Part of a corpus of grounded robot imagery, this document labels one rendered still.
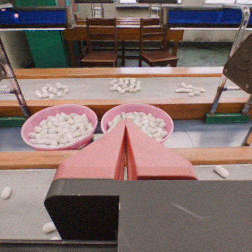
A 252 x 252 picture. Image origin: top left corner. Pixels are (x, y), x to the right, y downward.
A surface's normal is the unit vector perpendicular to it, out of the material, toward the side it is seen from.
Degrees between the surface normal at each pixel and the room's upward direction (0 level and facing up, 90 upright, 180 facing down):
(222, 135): 0
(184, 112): 90
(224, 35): 90
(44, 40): 90
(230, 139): 0
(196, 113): 90
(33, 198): 0
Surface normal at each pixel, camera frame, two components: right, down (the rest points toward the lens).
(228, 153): 0.00, -0.79
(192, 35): 0.00, 0.60
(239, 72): -1.00, 0.02
